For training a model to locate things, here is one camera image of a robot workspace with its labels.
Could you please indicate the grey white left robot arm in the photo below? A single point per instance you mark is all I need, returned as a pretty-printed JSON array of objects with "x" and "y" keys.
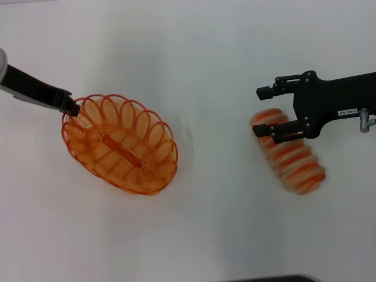
[{"x": 2, "y": 63}]

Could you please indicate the dark rounded robot base edge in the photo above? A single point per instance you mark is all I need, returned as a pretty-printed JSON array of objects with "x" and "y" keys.
[{"x": 273, "y": 278}]

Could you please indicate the orange striped bread loaf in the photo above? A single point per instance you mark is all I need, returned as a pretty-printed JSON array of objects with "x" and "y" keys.
[{"x": 290, "y": 167}]

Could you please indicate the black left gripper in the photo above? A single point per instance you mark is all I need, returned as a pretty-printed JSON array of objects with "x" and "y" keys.
[{"x": 32, "y": 86}]

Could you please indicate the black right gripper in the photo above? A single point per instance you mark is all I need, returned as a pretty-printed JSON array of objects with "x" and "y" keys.
[{"x": 317, "y": 100}]

